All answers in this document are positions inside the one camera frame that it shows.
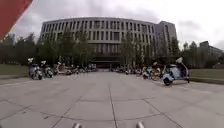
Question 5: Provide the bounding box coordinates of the large curved grey building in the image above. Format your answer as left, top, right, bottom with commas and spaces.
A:
39, 16, 179, 70

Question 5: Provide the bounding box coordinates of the grey stone slab plaza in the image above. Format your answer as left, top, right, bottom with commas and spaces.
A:
0, 71, 224, 128

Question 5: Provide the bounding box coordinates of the blue and white scooter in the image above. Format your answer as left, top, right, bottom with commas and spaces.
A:
161, 56, 192, 87

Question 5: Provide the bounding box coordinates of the parked scooter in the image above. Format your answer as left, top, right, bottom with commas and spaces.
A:
39, 60, 55, 79
27, 57, 44, 81

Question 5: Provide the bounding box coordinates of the robot's own part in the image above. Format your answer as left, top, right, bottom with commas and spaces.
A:
72, 122, 83, 128
135, 121, 146, 128

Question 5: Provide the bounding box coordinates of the row of trees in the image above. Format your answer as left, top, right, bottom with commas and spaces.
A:
119, 33, 224, 70
0, 31, 98, 68

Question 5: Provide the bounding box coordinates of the grass lawn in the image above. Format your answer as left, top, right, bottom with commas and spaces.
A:
189, 68, 224, 82
0, 63, 32, 77

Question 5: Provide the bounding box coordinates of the distant building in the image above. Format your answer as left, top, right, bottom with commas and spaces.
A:
199, 40, 224, 59

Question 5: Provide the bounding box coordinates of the red banner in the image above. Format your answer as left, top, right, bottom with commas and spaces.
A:
0, 0, 34, 40

